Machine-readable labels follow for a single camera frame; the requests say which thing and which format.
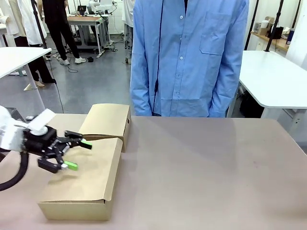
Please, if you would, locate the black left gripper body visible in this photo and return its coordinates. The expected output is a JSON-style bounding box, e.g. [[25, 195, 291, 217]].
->
[[23, 126, 71, 158]]

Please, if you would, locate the small cardboard box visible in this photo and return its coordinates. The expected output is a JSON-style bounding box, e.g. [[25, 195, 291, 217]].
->
[[78, 103, 132, 153]]

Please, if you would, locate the large cardboard box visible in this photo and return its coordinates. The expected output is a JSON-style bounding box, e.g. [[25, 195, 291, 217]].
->
[[37, 137, 123, 221]]

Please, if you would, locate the person's right forearm blue sleeve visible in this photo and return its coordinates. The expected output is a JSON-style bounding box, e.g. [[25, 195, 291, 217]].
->
[[130, 76, 154, 116]]

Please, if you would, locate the small black box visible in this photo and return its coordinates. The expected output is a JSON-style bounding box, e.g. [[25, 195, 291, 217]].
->
[[272, 26, 284, 40]]

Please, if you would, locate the grey stool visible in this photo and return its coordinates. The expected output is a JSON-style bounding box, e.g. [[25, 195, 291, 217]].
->
[[6, 107, 27, 123]]

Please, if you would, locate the person in white coat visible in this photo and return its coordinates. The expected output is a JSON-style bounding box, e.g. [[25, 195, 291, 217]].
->
[[0, 0, 58, 87]]

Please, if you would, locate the grey background workbench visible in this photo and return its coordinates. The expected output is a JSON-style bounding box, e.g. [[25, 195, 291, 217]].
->
[[67, 14, 112, 59]]

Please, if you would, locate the person in black clothes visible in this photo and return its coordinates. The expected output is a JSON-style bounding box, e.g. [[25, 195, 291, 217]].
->
[[41, 0, 87, 66]]

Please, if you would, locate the black stand pole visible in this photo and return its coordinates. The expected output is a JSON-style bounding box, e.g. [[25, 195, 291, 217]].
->
[[30, 0, 47, 50], [264, 0, 284, 52]]

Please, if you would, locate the person in blue shirt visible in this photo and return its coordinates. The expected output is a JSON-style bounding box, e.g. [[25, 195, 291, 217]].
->
[[129, 0, 249, 118]]

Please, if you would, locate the large white table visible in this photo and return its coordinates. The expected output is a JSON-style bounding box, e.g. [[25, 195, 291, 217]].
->
[[238, 50, 307, 135]]

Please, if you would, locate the wooden counter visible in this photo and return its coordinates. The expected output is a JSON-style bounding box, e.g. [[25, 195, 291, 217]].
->
[[250, 31, 290, 51]]

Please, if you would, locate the small brown carton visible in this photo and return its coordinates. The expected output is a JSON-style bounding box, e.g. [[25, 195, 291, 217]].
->
[[260, 16, 275, 36]]

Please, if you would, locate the blue bottle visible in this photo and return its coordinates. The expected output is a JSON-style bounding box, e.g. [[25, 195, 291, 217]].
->
[[286, 30, 295, 46]]

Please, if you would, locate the black left arm cable sleeve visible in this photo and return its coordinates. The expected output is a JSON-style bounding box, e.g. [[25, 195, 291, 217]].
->
[[0, 150, 31, 192]]

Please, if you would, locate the black floor cable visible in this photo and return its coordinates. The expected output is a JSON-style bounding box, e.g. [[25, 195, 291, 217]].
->
[[55, 53, 79, 73]]

